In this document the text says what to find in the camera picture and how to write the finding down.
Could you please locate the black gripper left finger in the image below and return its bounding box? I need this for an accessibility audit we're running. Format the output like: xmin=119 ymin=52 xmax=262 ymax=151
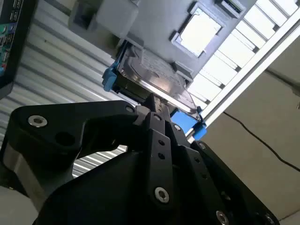
xmin=7 ymin=93 xmax=175 ymax=210

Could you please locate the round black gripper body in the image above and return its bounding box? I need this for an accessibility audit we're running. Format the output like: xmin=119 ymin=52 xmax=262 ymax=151
xmin=37 ymin=151 xmax=211 ymax=225

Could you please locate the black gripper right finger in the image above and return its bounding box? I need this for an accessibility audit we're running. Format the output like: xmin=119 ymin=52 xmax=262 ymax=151
xmin=156 ymin=98 xmax=279 ymax=225

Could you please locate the hard disk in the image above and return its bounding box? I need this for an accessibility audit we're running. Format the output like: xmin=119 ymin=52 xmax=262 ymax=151
xmin=102 ymin=38 xmax=208 ymax=141

